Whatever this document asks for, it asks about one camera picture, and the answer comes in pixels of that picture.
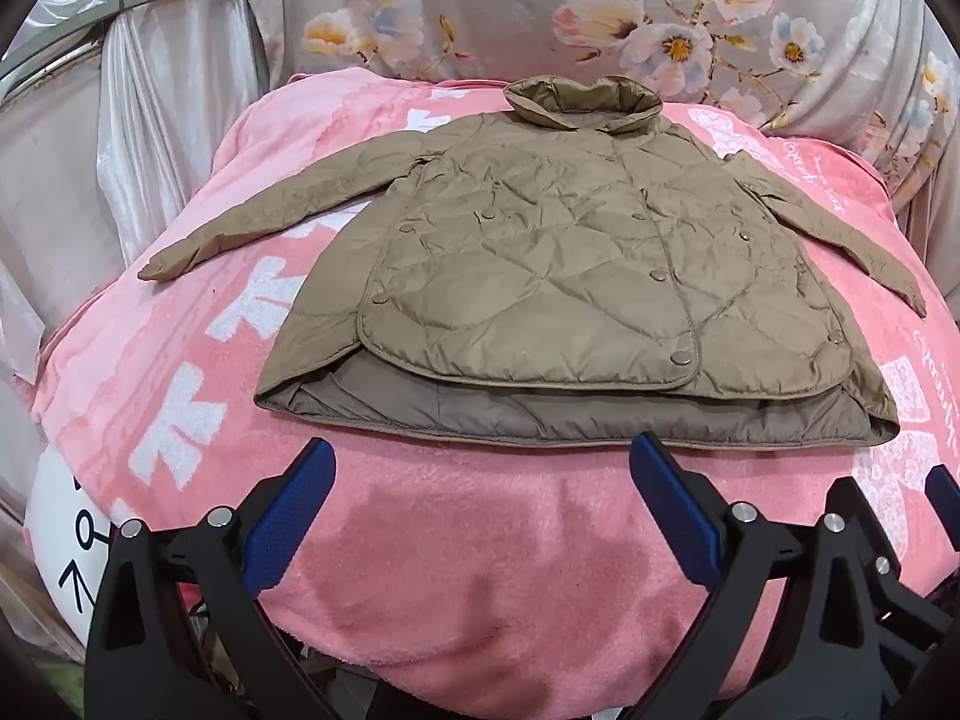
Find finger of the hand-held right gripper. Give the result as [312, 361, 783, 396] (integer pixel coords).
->
[925, 463, 960, 535]
[829, 475, 955, 646]

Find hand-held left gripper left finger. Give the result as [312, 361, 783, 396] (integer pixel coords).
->
[85, 436, 337, 720]

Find silver satin curtain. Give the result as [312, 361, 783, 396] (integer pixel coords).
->
[0, 0, 275, 391]

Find pink printed blanket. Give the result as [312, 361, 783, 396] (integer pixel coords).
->
[7, 67, 960, 698]

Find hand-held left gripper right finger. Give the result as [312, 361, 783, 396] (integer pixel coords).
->
[628, 431, 947, 720]

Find grey floral cloth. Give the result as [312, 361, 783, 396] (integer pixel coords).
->
[244, 0, 960, 241]

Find khaki quilted jacket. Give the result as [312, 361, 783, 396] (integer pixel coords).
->
[139, 75, 929, 458]

